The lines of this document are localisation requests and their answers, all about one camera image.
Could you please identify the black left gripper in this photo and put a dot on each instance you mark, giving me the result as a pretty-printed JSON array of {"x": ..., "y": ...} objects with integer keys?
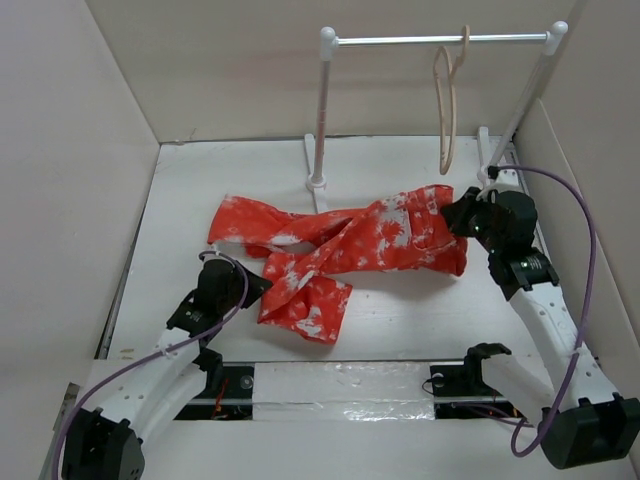
[{"x": 256, "y": 286}]

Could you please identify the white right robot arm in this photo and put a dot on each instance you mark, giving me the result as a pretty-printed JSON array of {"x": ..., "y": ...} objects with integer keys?
[{"x": 581, "y": 418}]

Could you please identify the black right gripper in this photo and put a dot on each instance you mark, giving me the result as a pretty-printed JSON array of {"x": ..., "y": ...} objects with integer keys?
[{"x": 456, "y": 213}]

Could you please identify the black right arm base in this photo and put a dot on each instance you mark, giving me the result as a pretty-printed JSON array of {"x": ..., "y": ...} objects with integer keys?
[{"x": 459, "y": 392}]

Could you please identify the beige plastic hanger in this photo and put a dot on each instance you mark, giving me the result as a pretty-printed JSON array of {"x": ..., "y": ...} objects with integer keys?
[{"x": 444, "y": 71}]

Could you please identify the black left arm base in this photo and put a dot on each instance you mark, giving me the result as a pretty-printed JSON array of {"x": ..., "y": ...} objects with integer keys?
[{"x": 228, "y": 394}]

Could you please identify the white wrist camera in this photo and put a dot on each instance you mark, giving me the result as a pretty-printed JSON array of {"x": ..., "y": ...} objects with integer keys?
[
  {"x": 211, "y": 252},
  {"x": 498, "y": 178}
]

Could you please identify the orange white tie-dye trousers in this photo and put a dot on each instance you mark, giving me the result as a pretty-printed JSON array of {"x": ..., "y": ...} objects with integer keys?
[{"x": 304, "y": 253}]

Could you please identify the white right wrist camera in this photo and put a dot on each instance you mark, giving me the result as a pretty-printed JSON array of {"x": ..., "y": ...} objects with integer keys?
[{"x": 498, "y": 178}]

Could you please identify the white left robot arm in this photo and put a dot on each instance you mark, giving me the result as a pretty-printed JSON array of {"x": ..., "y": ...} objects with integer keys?
[{"x": 111, "y": 426}]

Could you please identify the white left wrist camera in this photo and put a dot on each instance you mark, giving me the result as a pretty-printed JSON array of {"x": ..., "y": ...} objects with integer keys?
[{"x": 211, "y": 252}]

